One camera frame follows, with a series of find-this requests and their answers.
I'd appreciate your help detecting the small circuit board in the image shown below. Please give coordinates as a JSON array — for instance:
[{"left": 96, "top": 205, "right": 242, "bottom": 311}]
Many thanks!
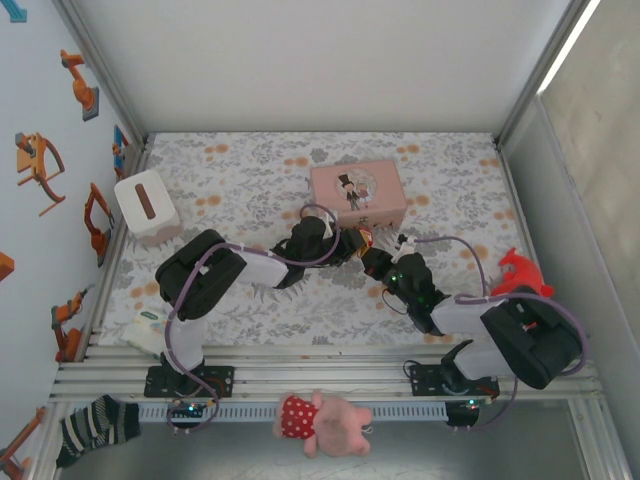
[
  {"left": 167, "top": 399, "right": 219, "bottom": 419},
  {"left": 444, "top": 398, "right": 484, "bottom": 429}
]

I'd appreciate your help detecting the aluminium frame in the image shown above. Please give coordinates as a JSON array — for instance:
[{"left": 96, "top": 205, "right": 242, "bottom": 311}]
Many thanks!
[{"left": 47, "top": 0, "right": 640, "bottom": 480}]

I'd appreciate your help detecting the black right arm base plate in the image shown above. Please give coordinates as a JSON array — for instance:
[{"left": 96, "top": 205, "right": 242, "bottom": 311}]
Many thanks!
[{"left": 408, "top": 362, "right": 501, "bottom": 399}]

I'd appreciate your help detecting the white slotted cable duct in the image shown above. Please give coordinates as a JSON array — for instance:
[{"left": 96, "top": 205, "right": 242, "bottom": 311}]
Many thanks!
[{"left": 137, "top": 402, "right": 449, "bottom": 422}]

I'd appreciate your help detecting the pink gift box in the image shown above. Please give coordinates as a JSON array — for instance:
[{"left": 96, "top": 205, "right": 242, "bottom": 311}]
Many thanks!
[{"left": 308, "top": 159, "right": 409, "bottom": 229}]

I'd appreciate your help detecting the orange robot wall sticker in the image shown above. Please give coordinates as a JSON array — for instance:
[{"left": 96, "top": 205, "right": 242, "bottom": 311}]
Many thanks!
[
  {"left": 14, "top": 132, "right": 67, "bottom": 217},
  {"left": 82, "top": 182, "right": 115, "bottom": 269},
  {"left": 0, "top": 405, "right": 46, "bottom": 479},
  {"left": 49, "top": 284, "right": 96, "bottom": 364},
  {"left": 59, "top": 48, "right": 100, "bottom": 123}
]

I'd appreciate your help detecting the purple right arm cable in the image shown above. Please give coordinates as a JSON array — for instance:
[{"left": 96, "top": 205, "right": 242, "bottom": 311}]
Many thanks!
[{"left": 412, "top": 235, "right": 591, "bottom": 432}]

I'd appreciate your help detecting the striped sock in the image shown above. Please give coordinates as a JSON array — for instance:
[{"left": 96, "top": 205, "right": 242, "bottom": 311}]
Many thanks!
[{"left": 54, "top": 393, "right": 142, "bottom": 470}]

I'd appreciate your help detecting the blue orange wall sticker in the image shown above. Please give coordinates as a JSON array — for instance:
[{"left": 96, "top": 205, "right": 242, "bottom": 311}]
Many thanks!
[{"left": 112, "top": 124, "right": 130, "bottom": 181}]

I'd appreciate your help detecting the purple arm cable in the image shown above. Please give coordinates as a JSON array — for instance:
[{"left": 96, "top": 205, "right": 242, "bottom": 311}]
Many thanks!
[
  {"left": 166, "top": 202, "right": 343, "bottom": 436},
  {"left": 412, "top": 235, "right": 591, "bottom": 432}
]

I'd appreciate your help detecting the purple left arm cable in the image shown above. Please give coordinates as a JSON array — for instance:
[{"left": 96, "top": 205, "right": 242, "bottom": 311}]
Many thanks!
[{"left": 166, "top": 202, "right": 343, "bottom": 436}]

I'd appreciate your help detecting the pink plush pig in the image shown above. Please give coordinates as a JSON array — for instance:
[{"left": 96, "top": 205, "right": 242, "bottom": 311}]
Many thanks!
[{"left": 272, "top": 389, "right": 375, "bottom": 460}]

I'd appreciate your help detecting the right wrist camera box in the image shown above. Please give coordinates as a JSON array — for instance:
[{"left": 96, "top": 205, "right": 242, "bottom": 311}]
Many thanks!
[{"left": 392, "top": 234, "right": 417, "bottom": 261}]

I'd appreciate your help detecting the floral tablecloth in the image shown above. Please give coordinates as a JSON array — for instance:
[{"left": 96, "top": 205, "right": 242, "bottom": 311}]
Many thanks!
[{"left": 97, "top": 131, "right": 531, "bottom": 347}]

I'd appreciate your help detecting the wet wipes packet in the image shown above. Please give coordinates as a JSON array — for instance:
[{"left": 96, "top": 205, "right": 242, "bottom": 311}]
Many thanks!
[{"left": 119, "top": 308, "right": 174, "bottom": 359}]

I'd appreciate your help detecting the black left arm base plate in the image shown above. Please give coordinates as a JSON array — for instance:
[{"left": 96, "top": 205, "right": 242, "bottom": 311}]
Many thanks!
[{"left": 143, "top": 364, "right": 236, "bottom": 399}]

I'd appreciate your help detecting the white tissue box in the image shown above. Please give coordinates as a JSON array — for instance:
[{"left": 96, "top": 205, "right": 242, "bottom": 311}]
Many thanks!
[{"left": 113, "top": 169, "right": 182, "bottom": 247}]

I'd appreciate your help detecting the red plastic toy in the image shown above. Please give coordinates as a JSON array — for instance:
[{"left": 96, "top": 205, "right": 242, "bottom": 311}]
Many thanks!
[{"left": 489, "top": 248, "right": 556, "bottom": 299}]

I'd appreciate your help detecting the thin black cable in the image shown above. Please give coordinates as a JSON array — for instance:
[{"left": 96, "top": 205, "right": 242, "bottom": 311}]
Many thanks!
[{"left": 381, "top": 288, "right": 412, "bottom": 317}]

